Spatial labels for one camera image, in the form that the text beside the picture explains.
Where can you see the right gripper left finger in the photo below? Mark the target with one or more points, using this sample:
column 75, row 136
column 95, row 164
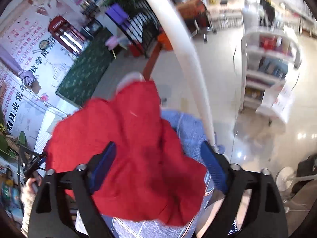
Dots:
column 50, row 216

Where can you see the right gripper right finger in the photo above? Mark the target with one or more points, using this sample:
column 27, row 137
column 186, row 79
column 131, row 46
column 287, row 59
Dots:
column 265, row 215

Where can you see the red puffer jacket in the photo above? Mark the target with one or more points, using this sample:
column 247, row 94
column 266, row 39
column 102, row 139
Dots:
column 133, row 113

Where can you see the person's left hand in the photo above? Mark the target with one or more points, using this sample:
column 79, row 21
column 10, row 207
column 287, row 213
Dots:
column 33, row 183

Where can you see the white floor fan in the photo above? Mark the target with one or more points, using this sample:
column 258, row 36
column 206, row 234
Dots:
column 285, row 178

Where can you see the purple plaid bed sheet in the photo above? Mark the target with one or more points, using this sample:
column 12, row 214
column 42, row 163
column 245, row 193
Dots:
column 162, row 189

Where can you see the green patterned rug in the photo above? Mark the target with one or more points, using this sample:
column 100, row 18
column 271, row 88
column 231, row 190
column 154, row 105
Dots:
column 83, row 77

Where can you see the white display shelf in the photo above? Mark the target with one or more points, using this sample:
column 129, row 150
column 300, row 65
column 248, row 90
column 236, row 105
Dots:
column 270, row 62

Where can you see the red phone booth cabinet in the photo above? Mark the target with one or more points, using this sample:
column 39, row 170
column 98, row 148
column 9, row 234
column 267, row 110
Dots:
column 67, row 35

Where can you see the pink small stool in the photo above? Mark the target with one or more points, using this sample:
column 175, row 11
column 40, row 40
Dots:
column 113, row 42

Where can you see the white curved pole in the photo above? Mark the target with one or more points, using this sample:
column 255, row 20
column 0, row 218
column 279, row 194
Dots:
column 187, row 56

